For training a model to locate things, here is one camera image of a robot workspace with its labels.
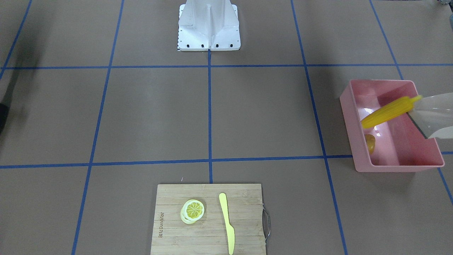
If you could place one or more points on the yellow lemon slice toy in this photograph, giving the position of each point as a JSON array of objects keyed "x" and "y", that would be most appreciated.
[{"x": 192, "y": 211}]

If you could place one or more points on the brown toy potato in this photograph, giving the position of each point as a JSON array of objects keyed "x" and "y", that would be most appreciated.
[{"x": 371, "y": 143}]

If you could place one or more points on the bamboo cutting board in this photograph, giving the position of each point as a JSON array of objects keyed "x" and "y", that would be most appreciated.
[{"x": 207, "y": 236}]

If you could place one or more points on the pink plastic bin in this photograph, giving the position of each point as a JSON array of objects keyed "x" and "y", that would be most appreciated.
[{"x": 400, "y": 147}]

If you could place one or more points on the beige hand brush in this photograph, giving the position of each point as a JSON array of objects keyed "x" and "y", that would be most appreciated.
[{"x": 4, "y": 111}]

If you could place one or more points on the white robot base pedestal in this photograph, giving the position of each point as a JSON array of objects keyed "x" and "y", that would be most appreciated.
[{"x": 208, "y": 25}]

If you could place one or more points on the yellow toy corn cob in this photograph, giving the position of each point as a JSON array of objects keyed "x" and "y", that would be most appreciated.
[{"x": 390, "y": 111}]

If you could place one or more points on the yellow plastic knife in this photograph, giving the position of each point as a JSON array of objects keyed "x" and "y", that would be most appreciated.
[{"x": 230, "y": 231}]

